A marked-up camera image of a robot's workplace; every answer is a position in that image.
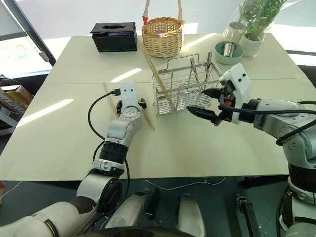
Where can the black tissue box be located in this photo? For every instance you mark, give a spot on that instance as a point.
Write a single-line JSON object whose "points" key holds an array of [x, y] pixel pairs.
{"points": [[114, 39]]}

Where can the clear plastic plant wrap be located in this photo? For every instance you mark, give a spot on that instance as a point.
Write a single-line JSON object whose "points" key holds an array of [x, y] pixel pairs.
{"points": [[228, 28]]}

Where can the black slanted stand pole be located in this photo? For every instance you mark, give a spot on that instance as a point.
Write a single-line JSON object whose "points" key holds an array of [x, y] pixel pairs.
{"points": [[37, 40]]}

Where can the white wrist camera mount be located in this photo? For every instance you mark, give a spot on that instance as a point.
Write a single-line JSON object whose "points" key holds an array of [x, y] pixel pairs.
{"points": [[129, 95], [240, 81]]}

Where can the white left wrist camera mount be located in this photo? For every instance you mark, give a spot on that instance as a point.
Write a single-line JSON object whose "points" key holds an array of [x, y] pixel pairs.
{"points": [[129, 95]]}

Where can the metal cup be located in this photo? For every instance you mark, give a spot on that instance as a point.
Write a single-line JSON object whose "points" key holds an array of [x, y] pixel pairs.
{"points": [[228, 49]]}

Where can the purple yellow small item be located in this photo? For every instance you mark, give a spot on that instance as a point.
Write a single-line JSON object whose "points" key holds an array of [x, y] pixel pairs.
{"points": [[161, 32]]}

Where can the metal spoon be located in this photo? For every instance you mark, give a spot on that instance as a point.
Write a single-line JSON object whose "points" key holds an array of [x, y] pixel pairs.
{"points": [[209, 63]]}

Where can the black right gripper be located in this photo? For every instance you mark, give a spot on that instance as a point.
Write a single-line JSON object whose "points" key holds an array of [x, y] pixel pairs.
{"points": [[228, 90]]}

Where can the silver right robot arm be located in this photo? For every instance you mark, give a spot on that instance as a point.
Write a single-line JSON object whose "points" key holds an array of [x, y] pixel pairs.
{"points": [[296, 148]]}

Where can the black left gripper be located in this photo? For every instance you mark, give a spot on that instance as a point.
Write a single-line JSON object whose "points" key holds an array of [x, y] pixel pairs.
{"points": [[119, 106]]}

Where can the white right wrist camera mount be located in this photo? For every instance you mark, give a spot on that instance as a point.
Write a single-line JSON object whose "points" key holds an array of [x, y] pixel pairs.
{"points": [[240, 81]]}

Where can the brown cardboard box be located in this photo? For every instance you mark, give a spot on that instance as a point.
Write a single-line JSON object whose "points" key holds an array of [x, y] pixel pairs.
{"points": [[18, 95]]}

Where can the green bowl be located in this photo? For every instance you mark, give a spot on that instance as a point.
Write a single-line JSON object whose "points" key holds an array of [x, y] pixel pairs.
{"points": [[237, 54]]}

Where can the wooden chopstick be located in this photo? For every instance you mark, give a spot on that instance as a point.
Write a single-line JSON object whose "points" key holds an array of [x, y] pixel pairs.
{"points": [[110, 100], [155, 71], [149, 121]]}

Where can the metal cutlery piece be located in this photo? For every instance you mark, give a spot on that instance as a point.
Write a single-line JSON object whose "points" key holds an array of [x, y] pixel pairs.
{"points": [[193, 66]]}

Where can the white robot leg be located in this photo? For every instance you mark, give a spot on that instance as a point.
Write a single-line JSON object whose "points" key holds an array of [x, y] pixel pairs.
{"points": [[133, 209], [190, 214]]}

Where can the green plant in white pot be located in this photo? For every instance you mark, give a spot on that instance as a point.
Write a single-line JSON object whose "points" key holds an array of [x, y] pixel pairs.
{"points": [[251, 43], [237, 29]]}

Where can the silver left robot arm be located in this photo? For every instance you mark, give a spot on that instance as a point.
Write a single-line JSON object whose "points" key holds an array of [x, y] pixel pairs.
{"points": [[122, 126]]}

